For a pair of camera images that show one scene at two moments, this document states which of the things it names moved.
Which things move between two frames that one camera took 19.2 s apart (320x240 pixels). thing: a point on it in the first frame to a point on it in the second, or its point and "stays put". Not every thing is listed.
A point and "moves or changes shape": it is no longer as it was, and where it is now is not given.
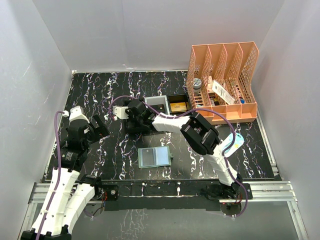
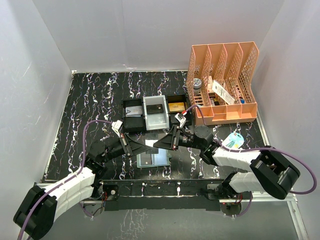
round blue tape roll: [238, 141] stays put
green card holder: [154, 157] stays put
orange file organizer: [219, 81] stays put
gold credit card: [178, 107] stays put
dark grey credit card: [148, 158] moves or changes shape
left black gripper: [101, 127] to [133, 147]
